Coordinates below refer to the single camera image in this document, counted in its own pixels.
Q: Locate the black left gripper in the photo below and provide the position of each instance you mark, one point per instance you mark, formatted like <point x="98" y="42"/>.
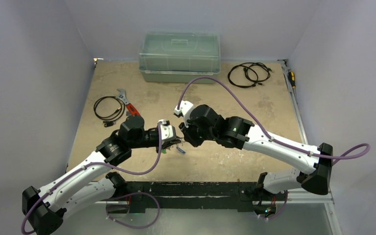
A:
<point x="166" y="143"/>

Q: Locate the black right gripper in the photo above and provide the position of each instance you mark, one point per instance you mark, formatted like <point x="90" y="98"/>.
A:
<point x="187" y="136"/>

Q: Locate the key with blue tag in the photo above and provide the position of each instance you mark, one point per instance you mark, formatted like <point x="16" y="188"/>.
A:
<point x="181" y="150"/>

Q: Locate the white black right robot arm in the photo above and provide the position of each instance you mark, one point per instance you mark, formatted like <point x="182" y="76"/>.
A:
<point x="311" y="164"/>

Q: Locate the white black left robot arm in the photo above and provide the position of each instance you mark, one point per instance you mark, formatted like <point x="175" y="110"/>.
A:
<point x="95" y="178"/>

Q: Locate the green plastic storage box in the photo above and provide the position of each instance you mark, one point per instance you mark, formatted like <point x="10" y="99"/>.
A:
<point x="179" y="57"/>

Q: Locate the yellow black screwdriver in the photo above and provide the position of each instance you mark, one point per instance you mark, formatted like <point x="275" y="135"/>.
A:
<point x="292" y="80"/>

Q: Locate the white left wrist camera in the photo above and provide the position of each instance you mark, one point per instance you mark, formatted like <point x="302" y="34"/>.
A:
<point x="167" y="131"/>

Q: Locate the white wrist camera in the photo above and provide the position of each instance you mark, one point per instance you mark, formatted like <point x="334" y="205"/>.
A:
<point x="184" y="111"/>
<point x="167" y="131"/>

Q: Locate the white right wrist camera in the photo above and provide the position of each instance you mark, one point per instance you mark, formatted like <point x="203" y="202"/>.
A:
<point x="184" y="111"/>

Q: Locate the red handled adjustable wrench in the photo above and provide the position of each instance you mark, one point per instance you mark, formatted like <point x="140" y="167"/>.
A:
<point x="122" y="96"/>

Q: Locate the black metal base rail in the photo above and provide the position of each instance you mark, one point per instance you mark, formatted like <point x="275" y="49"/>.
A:
<point x="239" y="196"/>

